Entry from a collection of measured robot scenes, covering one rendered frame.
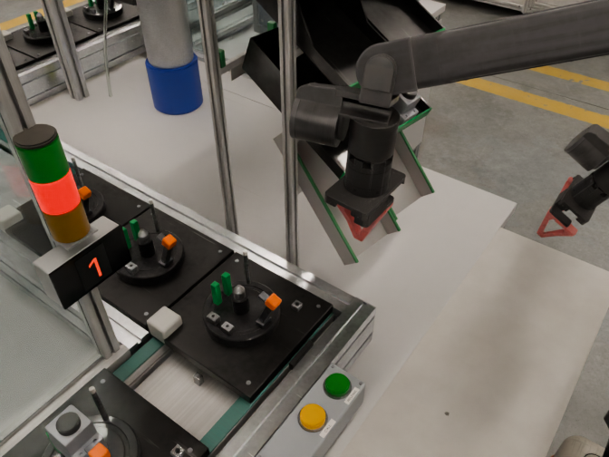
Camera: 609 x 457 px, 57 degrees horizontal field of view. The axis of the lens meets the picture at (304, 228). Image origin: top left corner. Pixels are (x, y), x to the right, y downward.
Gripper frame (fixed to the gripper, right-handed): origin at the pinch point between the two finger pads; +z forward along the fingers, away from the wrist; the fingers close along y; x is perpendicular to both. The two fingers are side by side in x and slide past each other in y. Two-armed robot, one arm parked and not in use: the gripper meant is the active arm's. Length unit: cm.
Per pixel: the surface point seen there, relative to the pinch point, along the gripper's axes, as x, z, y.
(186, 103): -92, 37, -50
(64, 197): -28.6, -8.2, 25.3
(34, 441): -28, 28, 42
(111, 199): -65, 29, -2
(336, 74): -15.1, -13.4, -14.6
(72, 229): -28.6, -2.9, 25.7
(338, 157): -15.4, 3.9, -17.8
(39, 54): -142, 32, -35
